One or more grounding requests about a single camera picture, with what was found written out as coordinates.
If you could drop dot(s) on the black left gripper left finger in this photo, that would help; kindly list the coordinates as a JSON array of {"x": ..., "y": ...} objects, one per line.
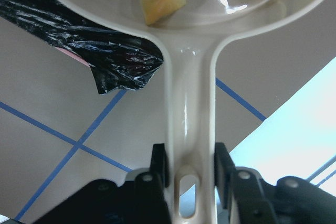
[{"x": 149, "y": 188}]

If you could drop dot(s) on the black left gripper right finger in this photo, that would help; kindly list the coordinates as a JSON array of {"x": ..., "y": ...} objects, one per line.
[{"x": 240, "y": 191}]

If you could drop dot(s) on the beige plastic dustpan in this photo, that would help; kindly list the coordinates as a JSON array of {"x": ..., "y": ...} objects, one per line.
[{"x": 190, "y": 41}]

